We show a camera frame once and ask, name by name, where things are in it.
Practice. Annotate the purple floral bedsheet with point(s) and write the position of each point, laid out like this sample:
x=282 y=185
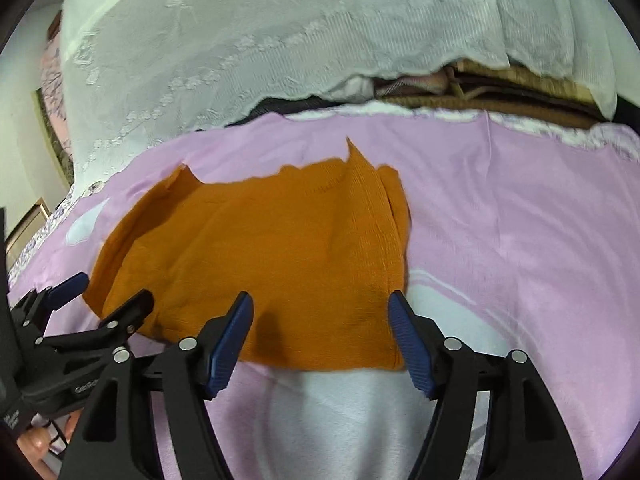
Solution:
x=575 y=132

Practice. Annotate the white folded pillow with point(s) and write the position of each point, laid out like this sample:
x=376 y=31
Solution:
x=350 y=90

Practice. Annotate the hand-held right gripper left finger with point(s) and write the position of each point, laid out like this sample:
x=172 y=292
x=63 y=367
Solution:
x=227 y=345

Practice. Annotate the pink floral curtain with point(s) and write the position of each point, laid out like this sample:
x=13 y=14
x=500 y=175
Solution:
x=52 y=85

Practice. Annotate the pink striped folded cloth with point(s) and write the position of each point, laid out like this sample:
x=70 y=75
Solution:
x=415 y=85

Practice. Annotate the orange knit cat sweater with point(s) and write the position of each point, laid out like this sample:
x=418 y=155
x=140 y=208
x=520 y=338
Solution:
x=280 y=240

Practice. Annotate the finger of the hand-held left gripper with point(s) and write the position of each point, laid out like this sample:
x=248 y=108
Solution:
x=127 y=317
x=70 y=287

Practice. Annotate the stack of brown folded blankets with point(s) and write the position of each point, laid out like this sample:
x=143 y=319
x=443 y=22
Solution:
x=500 y=95

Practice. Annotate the white lace cover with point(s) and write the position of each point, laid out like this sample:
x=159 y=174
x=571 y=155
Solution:
x=250 y=35

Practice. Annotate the person's left hand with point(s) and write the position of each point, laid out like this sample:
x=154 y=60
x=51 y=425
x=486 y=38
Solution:
x=35 y=450

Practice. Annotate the dark cloth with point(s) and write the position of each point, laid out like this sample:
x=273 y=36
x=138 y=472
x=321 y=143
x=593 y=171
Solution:
x=280 y=105

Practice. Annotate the pink blanket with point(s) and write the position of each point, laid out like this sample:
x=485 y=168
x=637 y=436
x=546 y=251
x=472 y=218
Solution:
x=500 y=240

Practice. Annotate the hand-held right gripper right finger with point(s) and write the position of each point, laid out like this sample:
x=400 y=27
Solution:
x=412 y=350

